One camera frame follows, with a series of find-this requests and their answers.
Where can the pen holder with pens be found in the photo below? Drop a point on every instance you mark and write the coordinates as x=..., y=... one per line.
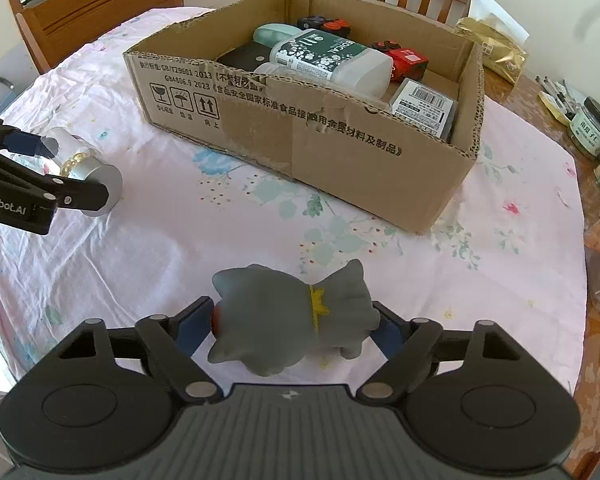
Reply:
x=557, y=97

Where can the floral pink tablecloth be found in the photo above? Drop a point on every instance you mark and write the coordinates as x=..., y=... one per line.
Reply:
x=155, y=260

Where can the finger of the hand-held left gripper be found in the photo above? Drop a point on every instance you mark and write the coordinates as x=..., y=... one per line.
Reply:
x=85, y=195
x=27, y=144

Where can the black and red toy car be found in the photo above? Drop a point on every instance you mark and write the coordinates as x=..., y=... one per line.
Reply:
x=325, y=24

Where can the white wipes container green label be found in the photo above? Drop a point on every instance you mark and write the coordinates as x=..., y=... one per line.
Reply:
x=330, y=57

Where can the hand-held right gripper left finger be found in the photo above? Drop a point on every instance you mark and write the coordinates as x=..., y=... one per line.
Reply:
x=196, y=326

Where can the barcode label packet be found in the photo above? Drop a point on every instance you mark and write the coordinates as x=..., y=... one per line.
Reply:
x=422, y=105

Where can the glass jar dark lid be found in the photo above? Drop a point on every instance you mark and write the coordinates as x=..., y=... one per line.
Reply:
x=592, y=130

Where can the brown cardboard box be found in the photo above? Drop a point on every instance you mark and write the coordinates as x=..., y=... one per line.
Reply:
x=330, y=160

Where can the black metal hand tool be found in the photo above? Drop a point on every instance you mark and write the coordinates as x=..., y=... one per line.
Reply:
x=245, y=55

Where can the grey toy figure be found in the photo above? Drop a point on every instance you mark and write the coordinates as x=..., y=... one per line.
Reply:
x=290, y=320

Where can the clear capsule bottle silver cap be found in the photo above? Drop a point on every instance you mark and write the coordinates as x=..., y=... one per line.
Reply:
x=97, y=177

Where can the gold foil bag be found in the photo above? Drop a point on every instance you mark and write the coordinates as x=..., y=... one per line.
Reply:
x=495, y=55

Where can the pale blue round case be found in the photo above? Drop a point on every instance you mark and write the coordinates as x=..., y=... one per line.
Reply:
x=272, y=34

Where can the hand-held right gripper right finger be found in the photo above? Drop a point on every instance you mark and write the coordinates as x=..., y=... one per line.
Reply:
x=389, y=336

